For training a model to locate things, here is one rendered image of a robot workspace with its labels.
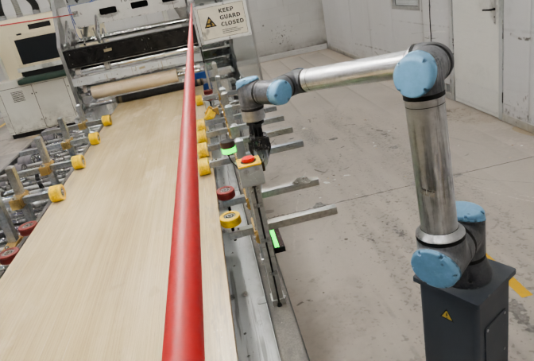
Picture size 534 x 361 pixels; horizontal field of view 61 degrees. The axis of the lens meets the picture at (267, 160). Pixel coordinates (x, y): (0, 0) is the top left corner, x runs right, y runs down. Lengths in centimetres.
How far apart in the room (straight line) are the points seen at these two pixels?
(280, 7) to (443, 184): 955
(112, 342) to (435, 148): 103
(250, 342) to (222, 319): 35
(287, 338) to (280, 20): 967
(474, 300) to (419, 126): 66
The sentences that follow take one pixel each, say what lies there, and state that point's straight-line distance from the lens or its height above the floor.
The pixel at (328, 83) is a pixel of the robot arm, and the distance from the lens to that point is 165.
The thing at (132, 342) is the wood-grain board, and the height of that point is 90.
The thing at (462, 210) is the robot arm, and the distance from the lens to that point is 168.
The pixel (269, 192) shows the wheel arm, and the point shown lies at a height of 85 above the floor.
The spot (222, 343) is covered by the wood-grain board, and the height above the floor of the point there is 90.
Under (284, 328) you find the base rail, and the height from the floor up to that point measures 70.
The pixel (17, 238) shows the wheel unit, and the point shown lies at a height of 84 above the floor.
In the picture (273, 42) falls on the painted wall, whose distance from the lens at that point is 1080.
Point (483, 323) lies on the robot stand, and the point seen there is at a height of 49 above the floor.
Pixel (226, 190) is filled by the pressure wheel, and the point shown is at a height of 91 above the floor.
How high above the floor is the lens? 170
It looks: 21 degrees down
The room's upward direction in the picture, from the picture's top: 11 degrees counter-clockwise
